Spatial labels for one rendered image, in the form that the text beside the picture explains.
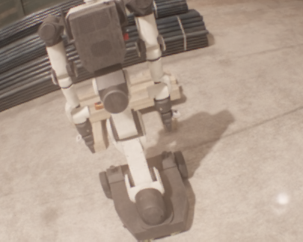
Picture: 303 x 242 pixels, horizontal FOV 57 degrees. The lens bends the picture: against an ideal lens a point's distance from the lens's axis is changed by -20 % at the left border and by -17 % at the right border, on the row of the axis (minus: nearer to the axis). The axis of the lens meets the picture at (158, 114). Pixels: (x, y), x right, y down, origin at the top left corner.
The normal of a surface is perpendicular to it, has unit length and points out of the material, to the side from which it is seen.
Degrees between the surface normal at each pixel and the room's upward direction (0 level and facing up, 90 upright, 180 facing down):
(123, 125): 86
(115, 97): 90
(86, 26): 90
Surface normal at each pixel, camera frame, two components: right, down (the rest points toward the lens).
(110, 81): 0.01, -0.22
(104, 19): 0.21, 0.51
